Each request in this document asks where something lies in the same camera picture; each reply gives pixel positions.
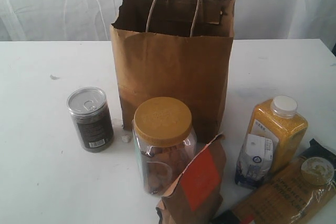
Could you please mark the brown paper shopping bag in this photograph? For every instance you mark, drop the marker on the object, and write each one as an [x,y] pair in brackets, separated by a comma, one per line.
[175,48]

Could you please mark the white paper crumb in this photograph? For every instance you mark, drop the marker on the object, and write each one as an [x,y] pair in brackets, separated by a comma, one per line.
[126,138]

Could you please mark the clear jar yellow lid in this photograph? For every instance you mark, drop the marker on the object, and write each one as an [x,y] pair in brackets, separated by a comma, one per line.
[165,141]

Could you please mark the brown pouch orange label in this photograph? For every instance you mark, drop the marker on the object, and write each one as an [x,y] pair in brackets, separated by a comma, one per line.
[194,197]

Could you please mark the small white blue carton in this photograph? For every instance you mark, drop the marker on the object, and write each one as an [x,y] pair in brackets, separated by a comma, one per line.
[254,161]

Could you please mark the yellow grain bottle white cap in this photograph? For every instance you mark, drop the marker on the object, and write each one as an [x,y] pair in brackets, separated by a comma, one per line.
[278,120]

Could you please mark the spaghetti packet gold seal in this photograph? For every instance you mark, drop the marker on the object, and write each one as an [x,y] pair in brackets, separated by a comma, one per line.
[294,195]

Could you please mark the dark can silver lid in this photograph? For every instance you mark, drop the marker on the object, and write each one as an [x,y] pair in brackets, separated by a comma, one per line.
[90,114]

